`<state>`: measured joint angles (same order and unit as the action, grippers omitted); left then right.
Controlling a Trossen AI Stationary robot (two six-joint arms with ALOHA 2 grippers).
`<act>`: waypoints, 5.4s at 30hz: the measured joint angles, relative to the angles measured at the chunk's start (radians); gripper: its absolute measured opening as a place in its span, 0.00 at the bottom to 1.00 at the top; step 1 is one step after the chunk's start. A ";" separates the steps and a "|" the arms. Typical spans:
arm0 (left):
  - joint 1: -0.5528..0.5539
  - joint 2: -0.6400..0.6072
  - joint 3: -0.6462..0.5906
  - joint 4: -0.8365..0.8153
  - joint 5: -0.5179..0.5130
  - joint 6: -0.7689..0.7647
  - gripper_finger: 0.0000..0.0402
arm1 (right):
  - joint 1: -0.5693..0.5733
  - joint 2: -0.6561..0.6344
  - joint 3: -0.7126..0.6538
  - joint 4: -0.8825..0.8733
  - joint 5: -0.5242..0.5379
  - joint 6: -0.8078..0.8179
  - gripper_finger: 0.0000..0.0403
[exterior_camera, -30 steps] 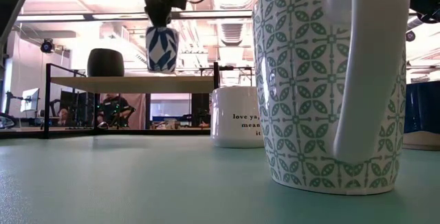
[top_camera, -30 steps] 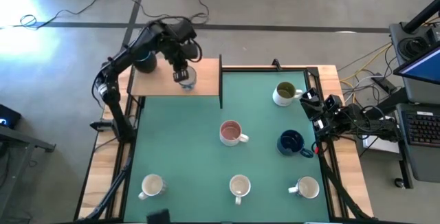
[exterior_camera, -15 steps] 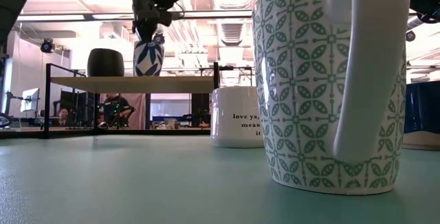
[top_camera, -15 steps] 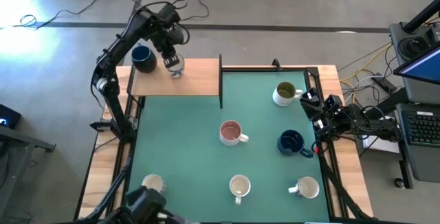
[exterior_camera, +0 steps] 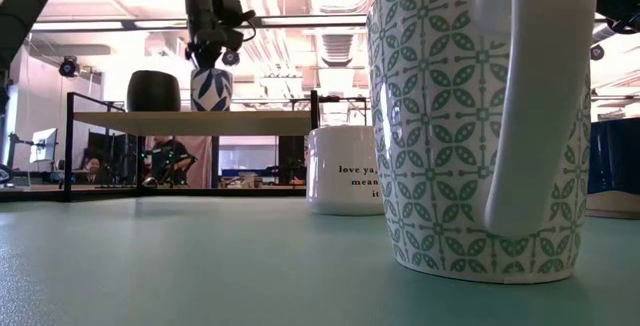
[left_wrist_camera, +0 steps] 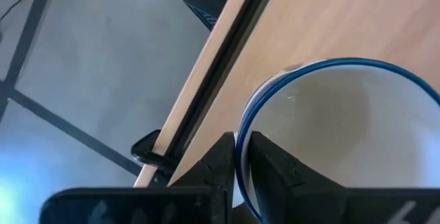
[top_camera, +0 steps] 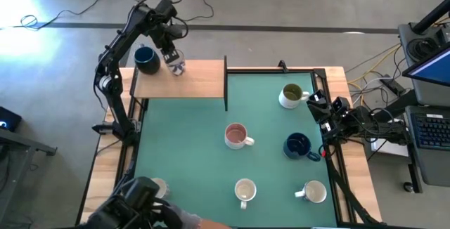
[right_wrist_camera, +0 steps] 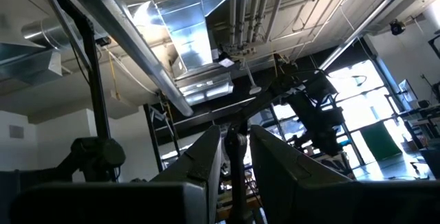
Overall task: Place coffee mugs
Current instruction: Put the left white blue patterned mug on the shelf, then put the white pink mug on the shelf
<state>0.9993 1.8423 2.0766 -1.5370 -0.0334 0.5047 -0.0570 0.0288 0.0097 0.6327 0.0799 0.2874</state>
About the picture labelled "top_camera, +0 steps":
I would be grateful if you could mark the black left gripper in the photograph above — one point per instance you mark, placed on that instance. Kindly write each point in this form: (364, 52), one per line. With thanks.
(163, 34)

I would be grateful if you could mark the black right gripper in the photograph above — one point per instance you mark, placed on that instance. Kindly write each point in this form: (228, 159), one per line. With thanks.
(346, 122)

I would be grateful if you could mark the blue leaf pattern mug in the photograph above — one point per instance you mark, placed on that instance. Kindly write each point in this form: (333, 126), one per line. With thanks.
(177, 69)

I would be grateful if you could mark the black round mug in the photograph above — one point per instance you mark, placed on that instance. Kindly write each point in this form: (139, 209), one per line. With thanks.
(147, 62)

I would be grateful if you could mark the white mug green interior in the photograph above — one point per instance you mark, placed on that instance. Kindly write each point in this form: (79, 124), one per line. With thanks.
(286, 103)

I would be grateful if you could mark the blue flower pattern mug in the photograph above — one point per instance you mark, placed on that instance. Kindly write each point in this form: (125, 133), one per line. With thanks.
(314, 191)

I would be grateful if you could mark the white mug pink interior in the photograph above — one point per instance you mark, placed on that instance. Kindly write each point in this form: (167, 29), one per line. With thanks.
(235, 134)

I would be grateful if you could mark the green leaf lattice mug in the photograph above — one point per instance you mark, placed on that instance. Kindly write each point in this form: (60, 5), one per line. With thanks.
(245, 190)

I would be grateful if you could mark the red lattice pattern mug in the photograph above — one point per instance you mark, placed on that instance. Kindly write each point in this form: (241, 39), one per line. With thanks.
(162, 187)

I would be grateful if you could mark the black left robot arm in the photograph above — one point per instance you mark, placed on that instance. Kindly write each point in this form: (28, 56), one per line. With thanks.
(121, 44)

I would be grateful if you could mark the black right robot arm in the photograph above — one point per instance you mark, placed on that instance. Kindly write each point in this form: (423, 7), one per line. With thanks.
(379, 127)

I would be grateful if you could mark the person's forearm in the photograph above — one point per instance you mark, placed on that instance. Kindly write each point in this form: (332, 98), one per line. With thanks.
(197, 221)

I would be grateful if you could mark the black clamp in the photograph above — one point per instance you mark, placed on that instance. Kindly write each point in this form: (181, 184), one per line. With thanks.
(283, 66)

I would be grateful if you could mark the white paper sheet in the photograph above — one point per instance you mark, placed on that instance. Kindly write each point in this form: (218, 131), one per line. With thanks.
(390, 148)

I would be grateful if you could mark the black power strip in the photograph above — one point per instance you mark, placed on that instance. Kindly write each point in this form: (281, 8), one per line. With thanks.
(392, 85)

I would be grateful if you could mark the green table mat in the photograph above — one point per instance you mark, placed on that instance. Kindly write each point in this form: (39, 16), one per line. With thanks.
(197, 158)

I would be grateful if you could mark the black caster wheel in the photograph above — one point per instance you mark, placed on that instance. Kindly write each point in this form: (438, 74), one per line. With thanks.
(408, 187)

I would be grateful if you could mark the black keyboard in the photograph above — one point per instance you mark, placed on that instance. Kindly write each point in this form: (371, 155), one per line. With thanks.
(432, 130)

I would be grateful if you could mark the computer monitor blue screen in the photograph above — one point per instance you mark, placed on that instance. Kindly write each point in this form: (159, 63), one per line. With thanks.
(434, 69)

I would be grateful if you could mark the grey equipment cart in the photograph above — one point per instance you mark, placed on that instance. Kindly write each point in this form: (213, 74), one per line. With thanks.
(436, 169)

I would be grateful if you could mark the black pole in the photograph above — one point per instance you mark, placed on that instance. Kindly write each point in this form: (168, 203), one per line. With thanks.
(432, 19)

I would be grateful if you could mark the black bulky device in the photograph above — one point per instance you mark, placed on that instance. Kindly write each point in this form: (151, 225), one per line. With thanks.
(133, 201)

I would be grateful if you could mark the black device with light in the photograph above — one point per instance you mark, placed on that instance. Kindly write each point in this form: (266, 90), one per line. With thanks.
(8, 118)

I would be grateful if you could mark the grey metal stand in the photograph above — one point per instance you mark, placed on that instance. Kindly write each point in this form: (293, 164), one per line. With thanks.
(21, 144)

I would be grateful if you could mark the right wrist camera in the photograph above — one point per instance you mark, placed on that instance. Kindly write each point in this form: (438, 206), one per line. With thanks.
(340, 105)

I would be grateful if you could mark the wooden shelf black frame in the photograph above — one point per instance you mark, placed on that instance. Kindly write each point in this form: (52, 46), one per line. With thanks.
(197, 79)

